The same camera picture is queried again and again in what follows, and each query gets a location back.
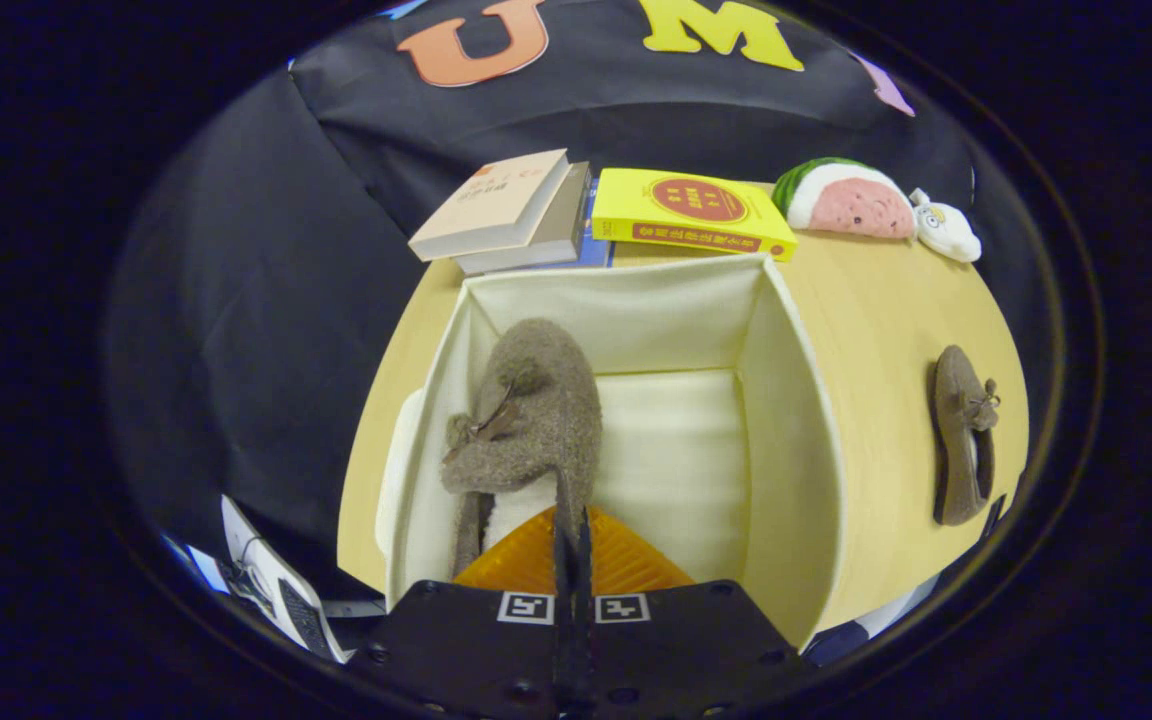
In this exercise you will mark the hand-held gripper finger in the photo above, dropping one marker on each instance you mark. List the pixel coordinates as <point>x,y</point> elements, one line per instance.
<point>584,650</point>
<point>564,650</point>

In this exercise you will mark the white fabric storage box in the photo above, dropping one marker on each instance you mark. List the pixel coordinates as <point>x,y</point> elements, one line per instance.
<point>676,450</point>

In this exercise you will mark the brown fuzzy shoe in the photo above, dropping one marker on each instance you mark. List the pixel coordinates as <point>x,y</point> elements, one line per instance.
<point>956,440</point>
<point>536,400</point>

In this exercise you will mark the blue book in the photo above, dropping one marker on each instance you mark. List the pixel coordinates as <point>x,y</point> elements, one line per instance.
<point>598,250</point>

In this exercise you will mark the grey book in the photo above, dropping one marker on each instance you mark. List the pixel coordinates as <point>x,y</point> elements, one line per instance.
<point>561,235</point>

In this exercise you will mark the beige paperback book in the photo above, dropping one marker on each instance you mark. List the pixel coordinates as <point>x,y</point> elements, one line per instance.
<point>491,205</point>

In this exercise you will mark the yellow book with red circle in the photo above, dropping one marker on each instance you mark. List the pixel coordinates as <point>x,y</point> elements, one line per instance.
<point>691,210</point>

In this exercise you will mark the black backdrop cloth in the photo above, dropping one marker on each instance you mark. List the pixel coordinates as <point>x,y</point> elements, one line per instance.
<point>266,300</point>

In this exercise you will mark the watermelon slice plush toy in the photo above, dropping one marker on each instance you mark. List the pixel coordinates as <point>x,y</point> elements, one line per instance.
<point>851,205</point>

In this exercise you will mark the white plush toy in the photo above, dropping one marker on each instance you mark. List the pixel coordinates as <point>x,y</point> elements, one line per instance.
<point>948,232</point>

